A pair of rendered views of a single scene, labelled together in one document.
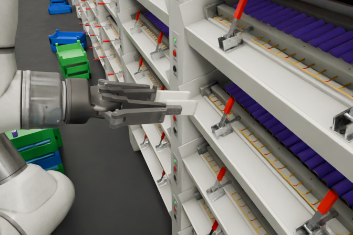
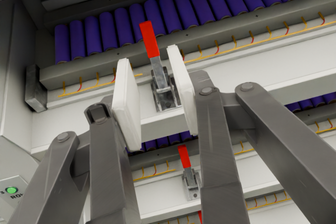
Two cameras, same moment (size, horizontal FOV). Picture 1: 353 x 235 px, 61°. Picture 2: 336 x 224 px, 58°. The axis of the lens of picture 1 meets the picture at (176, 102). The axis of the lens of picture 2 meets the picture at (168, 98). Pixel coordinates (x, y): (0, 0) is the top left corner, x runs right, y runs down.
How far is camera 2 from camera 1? 0.47 m
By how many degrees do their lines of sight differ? 52
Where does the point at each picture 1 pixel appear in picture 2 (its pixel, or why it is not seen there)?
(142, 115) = (311, 143)
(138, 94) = (122, 163)
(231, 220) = (244, 175)
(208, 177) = (157, 191)
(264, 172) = (282, 55)
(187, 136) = not seen: hidden behind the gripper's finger
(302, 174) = (316, 2)
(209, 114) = not seen: hidden behind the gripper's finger
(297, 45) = not seen: outside the picture
